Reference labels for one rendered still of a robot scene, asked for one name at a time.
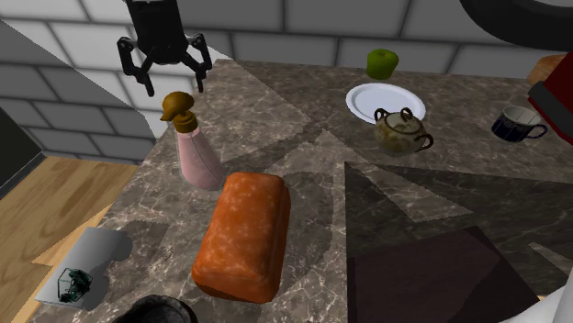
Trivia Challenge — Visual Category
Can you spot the dark blue cup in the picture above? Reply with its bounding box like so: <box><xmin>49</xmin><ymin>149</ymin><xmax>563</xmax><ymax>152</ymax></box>
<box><xmin>490</xmin><ymin>105</ymin><xmax>549</xmax><ymax>144</ymax></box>

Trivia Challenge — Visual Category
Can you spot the clear glass cube dark figure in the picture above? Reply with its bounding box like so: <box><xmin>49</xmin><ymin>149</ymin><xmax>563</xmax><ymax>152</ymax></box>
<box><xmin>57</xmin><ymin>267</ymin><xmax>95</xmax><ymax>305</ymax></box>

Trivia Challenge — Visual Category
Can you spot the red box with black band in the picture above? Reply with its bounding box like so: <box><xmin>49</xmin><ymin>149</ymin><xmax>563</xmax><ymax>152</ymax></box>
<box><xmin>527</xmin><ymin>50</ymin><xmax>573</xmax><ymax>147</ymax></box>

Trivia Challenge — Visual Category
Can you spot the white plate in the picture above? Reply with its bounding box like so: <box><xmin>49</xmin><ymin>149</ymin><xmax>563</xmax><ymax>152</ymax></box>
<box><xmin>344</xmin><ymin>82</ymin><xmax>427</xmax><ymax>126</ymax></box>

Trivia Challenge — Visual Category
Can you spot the beige two-handled sugar pot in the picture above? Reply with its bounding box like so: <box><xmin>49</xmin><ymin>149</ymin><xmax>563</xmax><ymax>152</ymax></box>
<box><xmin>373</xmin><ymin>106</ymin><xmax>435</xmax><ymax>158</ymax></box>

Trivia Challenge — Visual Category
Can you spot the black bowl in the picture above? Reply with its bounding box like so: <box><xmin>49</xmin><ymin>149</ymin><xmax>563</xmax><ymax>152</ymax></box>
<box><xmin>111</xmin><ymin>294</ymin><xmax>200</xmax><ymax>323</ymax></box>

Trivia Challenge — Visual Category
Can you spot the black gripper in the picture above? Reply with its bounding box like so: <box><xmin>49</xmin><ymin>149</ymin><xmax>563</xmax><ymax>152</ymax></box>
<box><xmin>117</xmin><ymin>0</ymin><xmax>214</xmax><ymax>97</ymax></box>

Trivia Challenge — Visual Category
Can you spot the orange bread loaf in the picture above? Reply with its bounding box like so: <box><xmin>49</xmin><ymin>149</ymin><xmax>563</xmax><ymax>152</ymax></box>
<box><xmin>191</xmin><ymin>171</ymin><xmax>293</xmax><ymax>305</ymax></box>

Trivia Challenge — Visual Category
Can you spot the green apple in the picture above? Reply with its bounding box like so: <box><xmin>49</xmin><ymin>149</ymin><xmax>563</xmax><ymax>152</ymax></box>
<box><xmin>365</xmin><ymin>48</ymin><xmax>400</xmax><ymax>82</ymax></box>

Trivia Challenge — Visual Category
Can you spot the pink spray bottle brown top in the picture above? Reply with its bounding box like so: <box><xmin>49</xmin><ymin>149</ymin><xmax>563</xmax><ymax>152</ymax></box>
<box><xmin>160</xmin><ymin>91</ymin><xmax>227</xmax><ymax>192</ymax></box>

